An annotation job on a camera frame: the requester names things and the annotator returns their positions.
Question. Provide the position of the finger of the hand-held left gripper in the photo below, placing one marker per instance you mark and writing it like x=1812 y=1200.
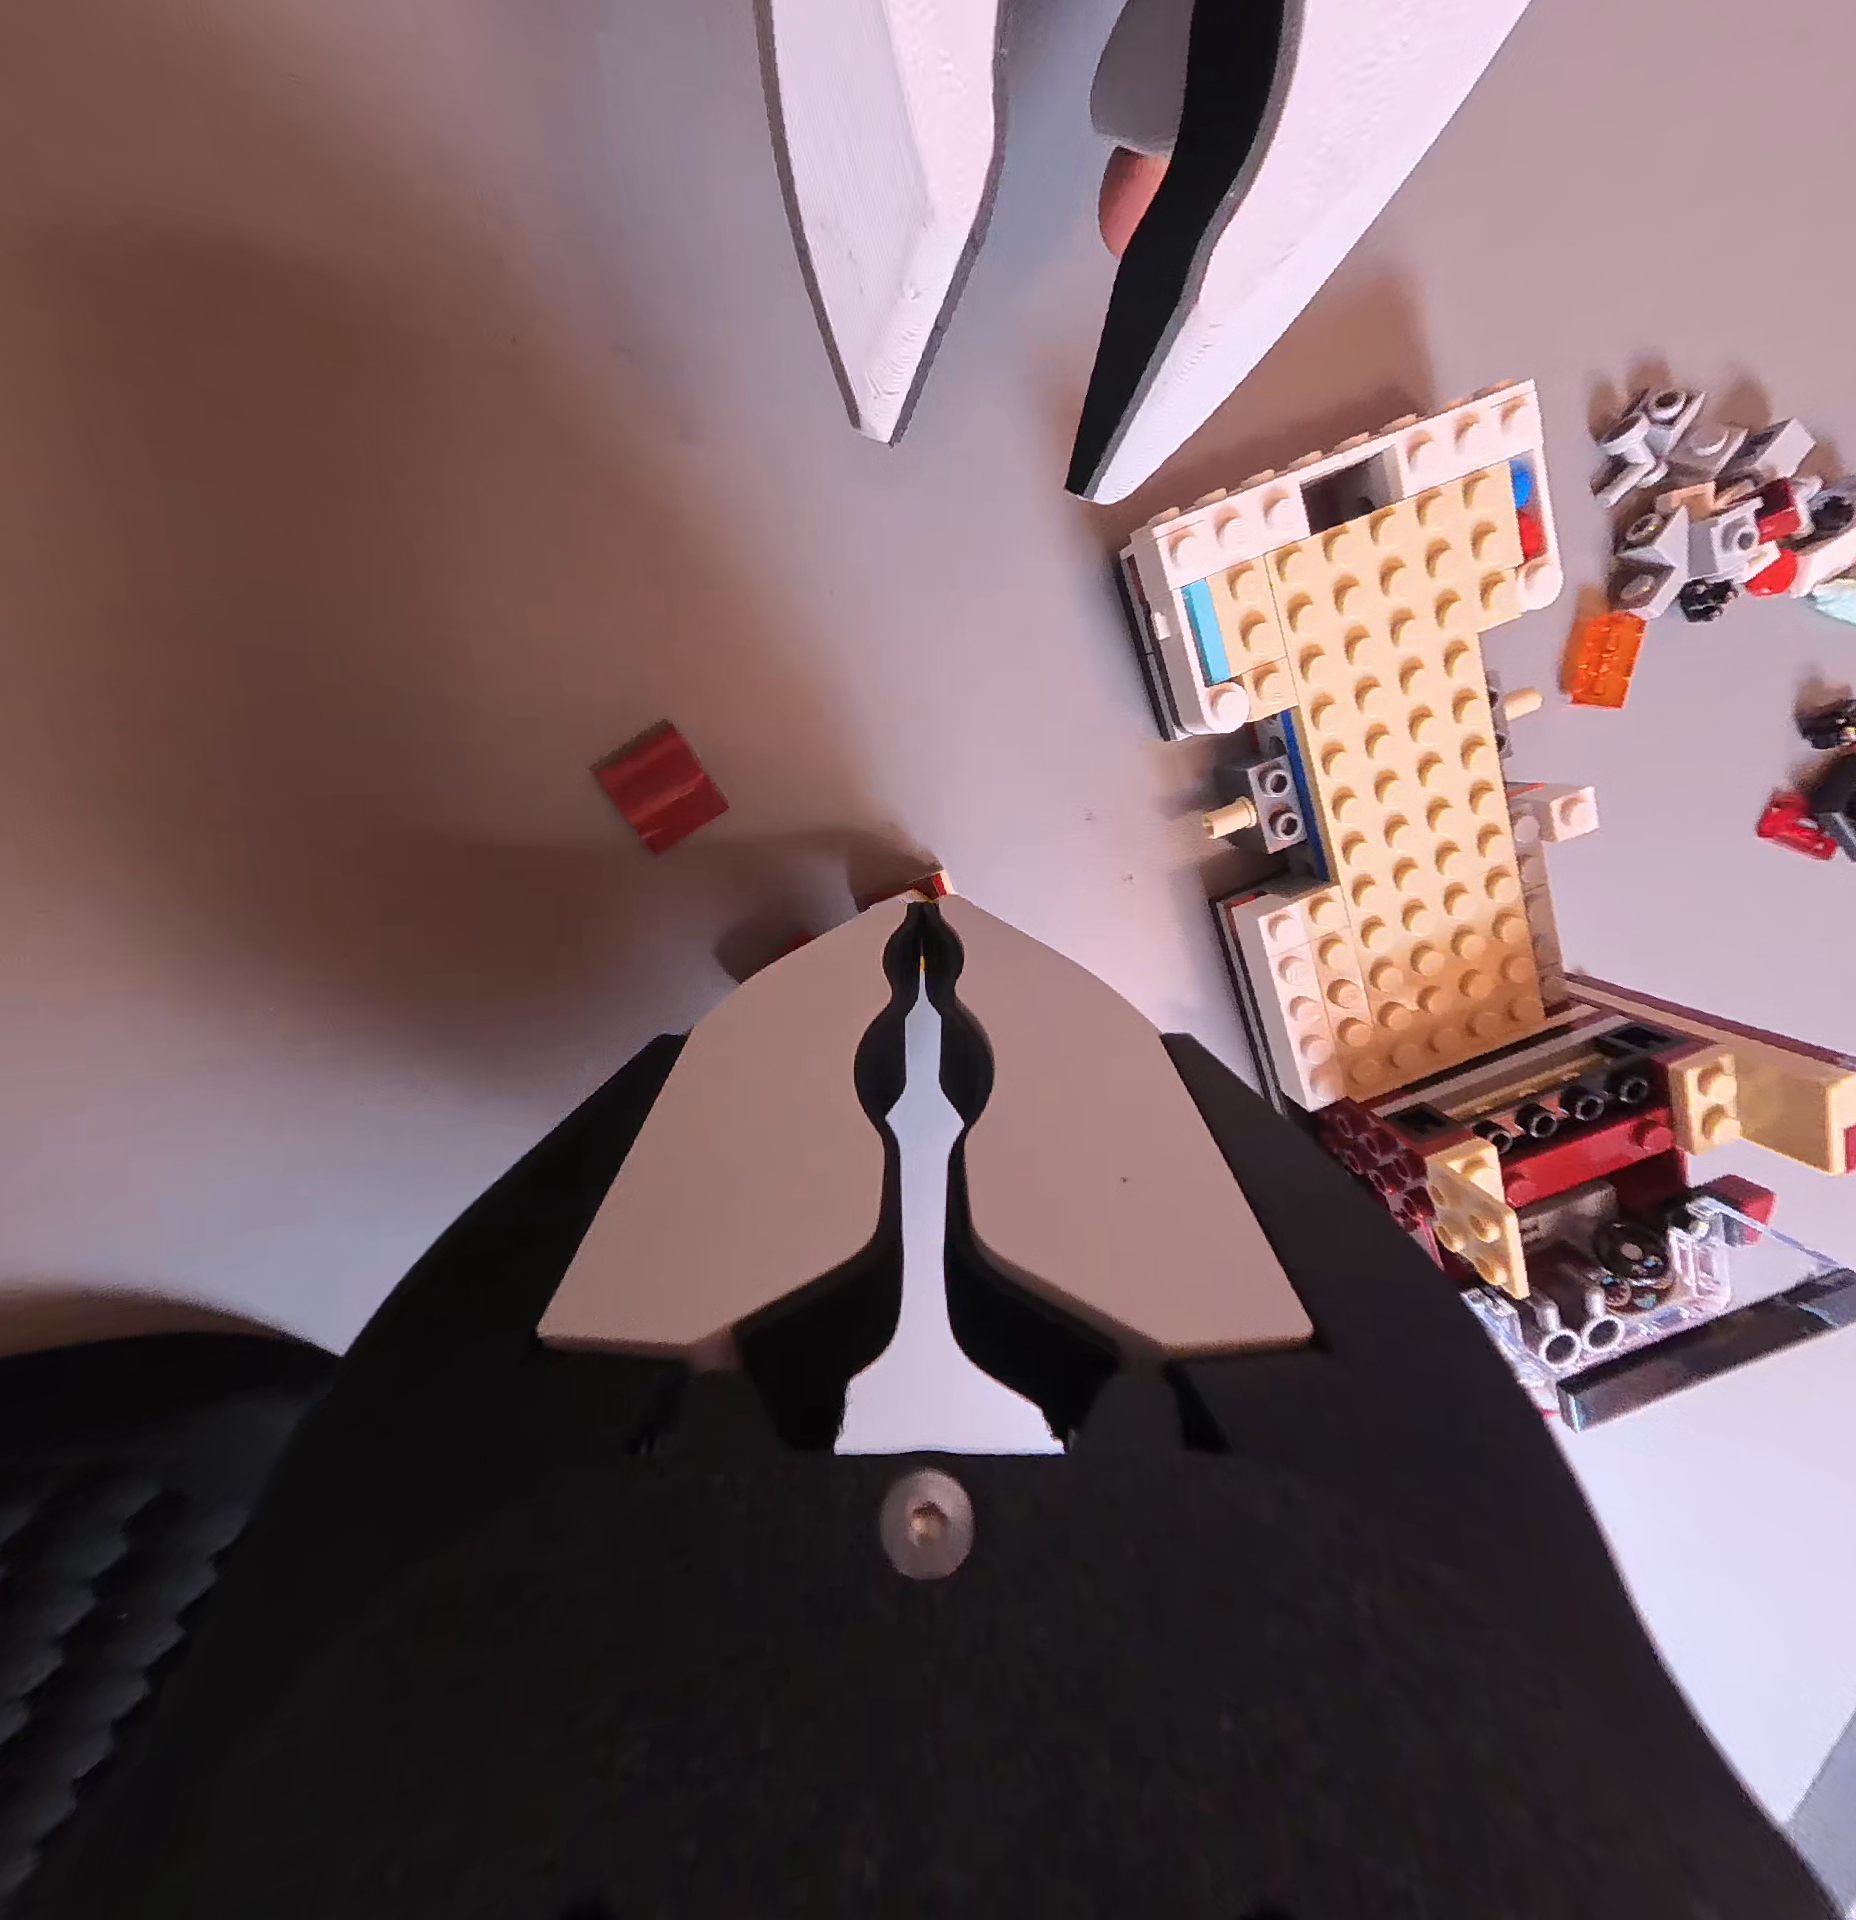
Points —
x=898 y=180
x=1348 y=151

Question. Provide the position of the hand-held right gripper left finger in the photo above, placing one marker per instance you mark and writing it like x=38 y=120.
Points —
x=718 y=1168

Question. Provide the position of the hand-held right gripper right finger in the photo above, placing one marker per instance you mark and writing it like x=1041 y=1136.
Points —
x=1139 y=1185

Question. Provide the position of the dark red curved slope brick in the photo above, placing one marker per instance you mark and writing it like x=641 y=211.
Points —
x=659 y=786

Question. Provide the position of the grey desk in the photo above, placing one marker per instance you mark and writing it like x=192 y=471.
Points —
x=418 y=449

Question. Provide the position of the pile of small grey bricks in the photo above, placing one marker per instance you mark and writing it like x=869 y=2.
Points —
x=1709 y=495

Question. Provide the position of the tan and dark red brick model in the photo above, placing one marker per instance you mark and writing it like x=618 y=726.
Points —
x=1393 y=749

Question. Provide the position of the orange transparent studded brick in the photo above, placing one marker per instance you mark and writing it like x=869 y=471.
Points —
x=1612 y=660

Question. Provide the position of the black padded cushion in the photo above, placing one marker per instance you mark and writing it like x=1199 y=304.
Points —
x=74 y=1575

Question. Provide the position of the red and black brick piece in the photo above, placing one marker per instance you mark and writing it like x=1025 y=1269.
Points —
x=1829 y=809

